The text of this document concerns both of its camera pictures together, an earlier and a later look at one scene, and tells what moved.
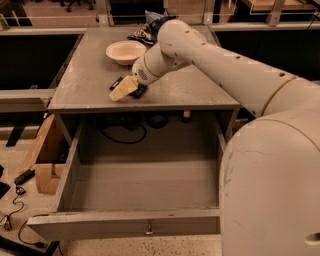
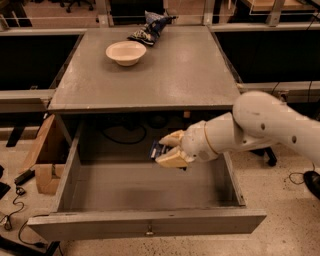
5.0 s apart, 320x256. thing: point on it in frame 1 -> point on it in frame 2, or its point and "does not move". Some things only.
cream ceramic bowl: (124, 52) does not move
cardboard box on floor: (47, 156) does not move
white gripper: (140, 72) -> (196, 141)
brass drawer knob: (149, 231) does not move
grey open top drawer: (135, 196) does not move
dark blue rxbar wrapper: (140, 90) -> (158, 149)
